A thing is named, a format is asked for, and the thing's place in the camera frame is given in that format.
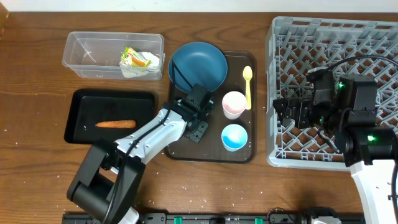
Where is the grey dishwasher rack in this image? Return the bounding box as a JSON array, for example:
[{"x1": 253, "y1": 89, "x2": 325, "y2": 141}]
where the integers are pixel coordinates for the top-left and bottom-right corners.
[{"x1": 266, "y1": 17, "x2": 397, "y2": 171}]

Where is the black rectangular tray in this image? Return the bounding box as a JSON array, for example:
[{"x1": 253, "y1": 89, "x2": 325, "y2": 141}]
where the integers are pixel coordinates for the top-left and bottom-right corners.
[{"x1": 64, "y1": 89, "x2": 155, "y2": 144}]

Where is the dark brown serving tray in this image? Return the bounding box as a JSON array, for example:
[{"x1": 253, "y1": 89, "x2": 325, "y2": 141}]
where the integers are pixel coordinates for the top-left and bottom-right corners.
[{"x1": 164, "y1": 51, "x2": 257, "y2": 164}]

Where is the yellow plastic spoon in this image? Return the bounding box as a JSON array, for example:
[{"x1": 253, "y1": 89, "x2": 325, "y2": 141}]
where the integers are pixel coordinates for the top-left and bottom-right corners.
[{"x1": 243, "y1": 66, "x2": 253, "y2": 110}]

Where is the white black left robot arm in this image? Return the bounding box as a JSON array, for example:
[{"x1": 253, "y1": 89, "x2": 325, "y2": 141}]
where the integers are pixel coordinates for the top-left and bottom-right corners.
[{"x1": 67, "y1": 96, "x2": 214, "y2": 223}]

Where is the white paper napkin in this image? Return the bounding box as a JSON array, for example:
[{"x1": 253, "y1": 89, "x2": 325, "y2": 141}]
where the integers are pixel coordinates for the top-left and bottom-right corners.
[{"x1": 119, "y1": 52, "x2": 160, "y2": 79}]

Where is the dark blue plate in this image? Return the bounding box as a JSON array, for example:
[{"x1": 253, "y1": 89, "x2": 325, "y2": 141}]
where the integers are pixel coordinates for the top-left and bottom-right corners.
[{"x1": 168, "y1": 42, "x2": 228, "y2": 93}]

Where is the orange carrot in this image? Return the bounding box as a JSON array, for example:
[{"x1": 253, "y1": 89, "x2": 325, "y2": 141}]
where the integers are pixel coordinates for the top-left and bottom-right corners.
[{"x1": 95, "y1": 120, "x2": 137, "y2": 129}]

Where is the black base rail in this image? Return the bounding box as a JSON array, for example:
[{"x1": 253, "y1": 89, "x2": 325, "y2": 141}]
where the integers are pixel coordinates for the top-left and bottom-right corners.
[{"x1": 61, "y1": 207, "x2": 366, "y2": 224}]

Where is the green yellow snack wrapper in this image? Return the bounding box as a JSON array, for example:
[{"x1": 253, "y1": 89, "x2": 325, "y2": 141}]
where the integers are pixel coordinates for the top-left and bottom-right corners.
[{"x1": 121, "y1": 47, "x2": 150, "y2": 67}]

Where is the pink plastic cup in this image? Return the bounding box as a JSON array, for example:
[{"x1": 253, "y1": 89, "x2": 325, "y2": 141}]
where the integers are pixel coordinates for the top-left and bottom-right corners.
[{"x1": 222, "y1": 91, "x2": 247, "y2": 119}]

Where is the clear plastic bin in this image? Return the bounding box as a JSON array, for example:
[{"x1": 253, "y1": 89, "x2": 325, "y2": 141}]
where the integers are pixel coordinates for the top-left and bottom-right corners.
[{"x1": 62, "y1": 31, "x2": 165, "y2": 80}]

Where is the blue plastic cup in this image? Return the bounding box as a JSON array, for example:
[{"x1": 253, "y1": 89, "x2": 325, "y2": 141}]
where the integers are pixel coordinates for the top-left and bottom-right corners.
[{"x1": 221, "y1": 124, "x2": 248, "y2": 152}]

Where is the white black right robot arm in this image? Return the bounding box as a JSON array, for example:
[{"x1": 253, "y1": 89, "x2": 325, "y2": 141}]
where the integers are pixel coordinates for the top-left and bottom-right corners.
[{"x1": 272, "y1": 73, "x2": 397, "y2": 223}]

